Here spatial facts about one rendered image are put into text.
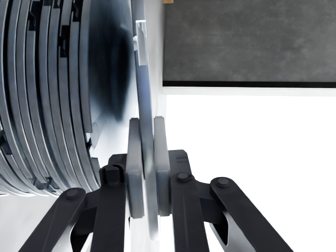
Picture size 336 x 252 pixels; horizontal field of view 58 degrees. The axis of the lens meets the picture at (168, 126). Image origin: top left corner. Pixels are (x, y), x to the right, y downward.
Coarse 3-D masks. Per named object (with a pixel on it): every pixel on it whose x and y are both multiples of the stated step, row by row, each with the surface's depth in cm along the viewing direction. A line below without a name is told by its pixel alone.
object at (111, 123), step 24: (96, 0) 27; (120, 0) 35; (96, 24) 27; (120, 24) 35; (144, 24) 48; (96, 48) 27; (120, 48) 33; (96, 72) 27; (120, 72) 33; (96, 96) 27; (120, 96) 33; (96, 120) 27; (120, 120) 34; (96, 144) 28; (120, 144) 36; (96, 168) 27
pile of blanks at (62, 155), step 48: (0, 0) 24; (48, 0) 25; (0, 48) 24; (48, 48) 24; (0, 96) 24; (48, 96) 24; (0, 144) 27; (48, 144) 27; (0, 192) 34; (48, 192) 32
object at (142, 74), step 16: (144, 16) 17; (144, 48) 27; (144, 64) 26; (144, 80) 17; (144, 96) 17; (144, 112) 17; (144, 128) 18; (144, 144) 18; (144, 160) 18; (144, 176) 19
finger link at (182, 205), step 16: (176, 176) 14; (192, 176) 14; (176, 192) 13; (192, 192) 13; (176, 208) 12; (192, 208) 12; (176, 224) 12; (192, 224) 12; (176, 240) 11; (192, 240) 11
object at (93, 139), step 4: (92, 124) 26; (96, 124) 27; (92, 128) 26; (96, 128) 27; (96, 132) 27; (92, 136) 26; (96, 136) 27; (92, 140) 26; (96, 140) 28; (92, 144) 26
